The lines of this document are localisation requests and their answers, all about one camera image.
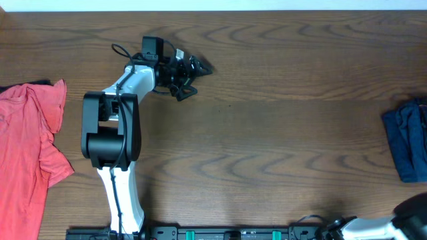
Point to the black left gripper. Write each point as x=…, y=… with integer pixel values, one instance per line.
x=186, y=78

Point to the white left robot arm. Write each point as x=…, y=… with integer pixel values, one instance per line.
x=111, y=132

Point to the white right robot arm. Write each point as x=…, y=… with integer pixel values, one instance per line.
x=408, y=222

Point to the red shirt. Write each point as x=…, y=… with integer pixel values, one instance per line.
x=31, y=115

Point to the dark blue folded cloth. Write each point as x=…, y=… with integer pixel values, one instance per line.
x=406, y=134

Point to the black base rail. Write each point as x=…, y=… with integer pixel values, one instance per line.
x=180, y=233

